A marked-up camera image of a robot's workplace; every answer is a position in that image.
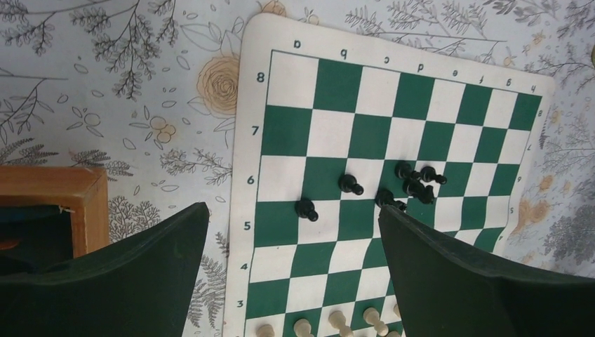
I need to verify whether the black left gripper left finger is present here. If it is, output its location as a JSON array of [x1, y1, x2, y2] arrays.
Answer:
[[1, 202, 210, 336]]

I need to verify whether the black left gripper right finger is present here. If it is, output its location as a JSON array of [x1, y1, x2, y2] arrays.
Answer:
[[379, 206, 594, 336]]

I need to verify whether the black knight piece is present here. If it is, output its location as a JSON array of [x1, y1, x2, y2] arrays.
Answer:
[[403, 179, 435, 204]]

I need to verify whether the black pawn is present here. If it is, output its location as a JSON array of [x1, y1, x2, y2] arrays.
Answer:
[[295, 198, 319, 222], [338, 174, 364, 195], [394, 161, 421, 180], [375, 188, 407, 211], [420, 166, 448, 185]]

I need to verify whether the white chess piece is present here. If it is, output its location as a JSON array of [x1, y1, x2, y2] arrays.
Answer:
[[363, 307, 389, 336], [256, 324, 275, 337], [328, 310, 354, 337], [293, 318, 314, 337]]

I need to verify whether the green white chess board mat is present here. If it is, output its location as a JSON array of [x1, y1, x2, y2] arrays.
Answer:
[[222, 13, 556, 336]]

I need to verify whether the wooden compartment tray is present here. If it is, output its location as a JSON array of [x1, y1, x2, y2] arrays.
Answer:
[[1, 166, 109, 277]]

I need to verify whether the floral tablecloth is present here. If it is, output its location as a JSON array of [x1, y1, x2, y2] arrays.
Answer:
[[1, 1, 594, 336]]

